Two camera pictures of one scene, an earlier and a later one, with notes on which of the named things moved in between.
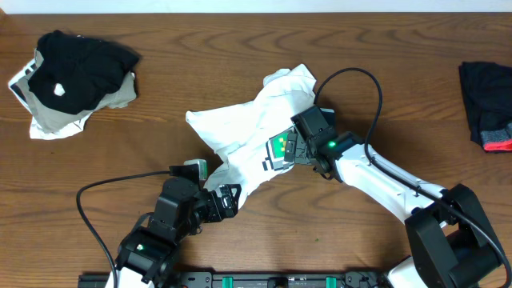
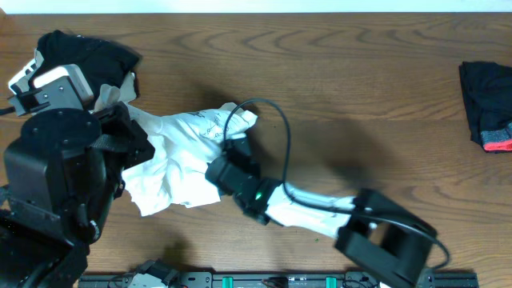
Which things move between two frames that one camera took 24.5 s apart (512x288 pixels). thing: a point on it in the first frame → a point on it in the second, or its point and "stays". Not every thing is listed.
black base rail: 261,279 stays
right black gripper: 300,149 → 255,169
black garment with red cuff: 486,89 stays
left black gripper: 218,202 → 130,136
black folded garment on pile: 72,74 stays
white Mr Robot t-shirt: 250,138 → 175,169
